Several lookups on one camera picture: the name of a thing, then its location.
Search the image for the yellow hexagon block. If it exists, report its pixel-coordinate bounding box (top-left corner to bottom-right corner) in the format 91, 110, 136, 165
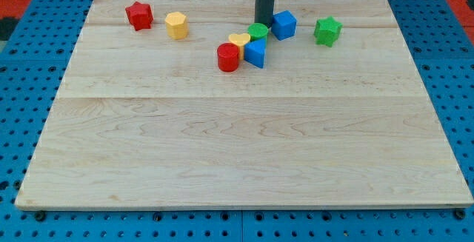
165, 12, 189, 40

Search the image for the red cylinder block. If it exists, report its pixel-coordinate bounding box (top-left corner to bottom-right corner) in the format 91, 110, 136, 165
216, 43, 239, 73

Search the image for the blue triangle block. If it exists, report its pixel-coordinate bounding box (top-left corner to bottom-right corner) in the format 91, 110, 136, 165
244, 38, 266, 69

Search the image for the yellow heart block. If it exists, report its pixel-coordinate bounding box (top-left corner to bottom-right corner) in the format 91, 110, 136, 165
228, 33, 251, 60

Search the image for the green cylinder block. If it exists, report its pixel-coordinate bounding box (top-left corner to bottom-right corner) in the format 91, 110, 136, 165
247, 22, 269, 42

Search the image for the blue cube block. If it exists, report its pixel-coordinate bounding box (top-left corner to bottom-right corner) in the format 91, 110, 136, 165
271, 10, 297, 41

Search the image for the light wooden board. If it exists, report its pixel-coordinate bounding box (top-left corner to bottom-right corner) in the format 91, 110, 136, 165
16, 0, 473, 211

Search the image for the green star block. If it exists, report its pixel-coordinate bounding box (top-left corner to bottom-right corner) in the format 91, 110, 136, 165
313, 16, 343, 47

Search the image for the red star block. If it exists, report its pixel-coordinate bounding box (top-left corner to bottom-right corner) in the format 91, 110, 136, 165
125, 1, 153, 31

